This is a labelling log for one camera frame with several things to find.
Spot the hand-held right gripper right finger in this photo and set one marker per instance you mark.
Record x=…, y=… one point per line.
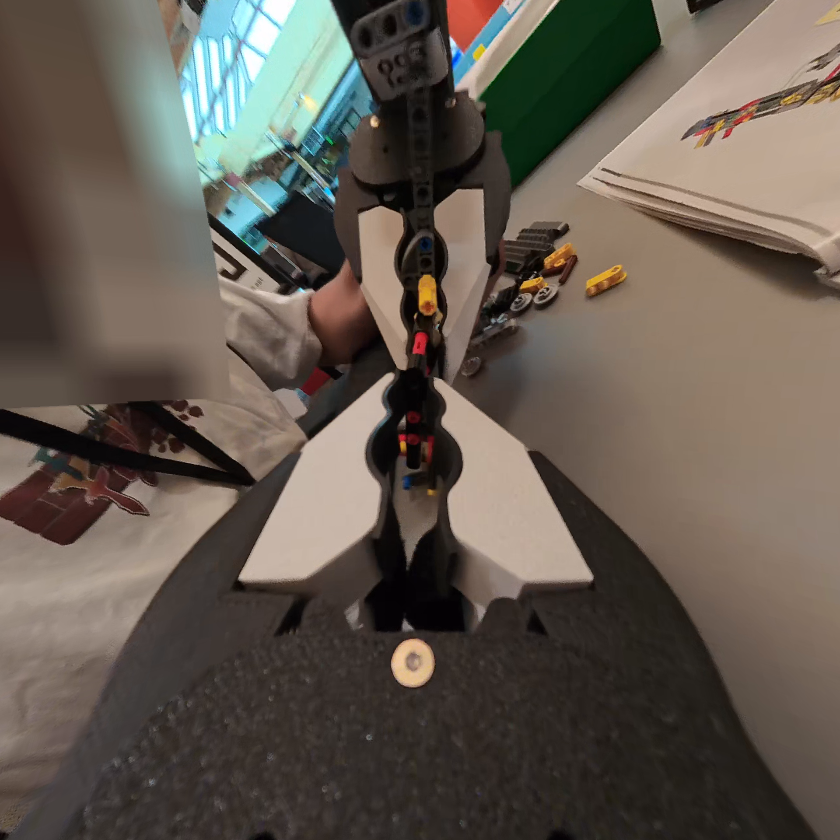
x=518, y=518

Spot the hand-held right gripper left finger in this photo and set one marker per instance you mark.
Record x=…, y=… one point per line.
x=308, y=518

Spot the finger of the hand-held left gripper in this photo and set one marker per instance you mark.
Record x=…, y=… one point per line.
x=380, y=275
x=469, y=275

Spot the partly built lego model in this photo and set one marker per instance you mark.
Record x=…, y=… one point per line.
x=420, y=164

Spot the person's left forearm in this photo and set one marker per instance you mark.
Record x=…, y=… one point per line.
x=338, y=315

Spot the pile of loose lego pieces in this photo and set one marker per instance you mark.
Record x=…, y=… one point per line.
x=525, y=262

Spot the yellow lego connector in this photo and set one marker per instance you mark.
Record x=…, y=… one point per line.
x=607, y=281

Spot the black white marker sign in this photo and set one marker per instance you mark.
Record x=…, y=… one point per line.
x=233, y=269

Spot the green plastic bin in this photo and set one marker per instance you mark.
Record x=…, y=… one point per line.
x=571, y=85

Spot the person in white shirt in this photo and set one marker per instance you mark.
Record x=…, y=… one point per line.
x=98, y=590

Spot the building instruction booklet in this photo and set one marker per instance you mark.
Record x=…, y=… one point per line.
x=722, y=184

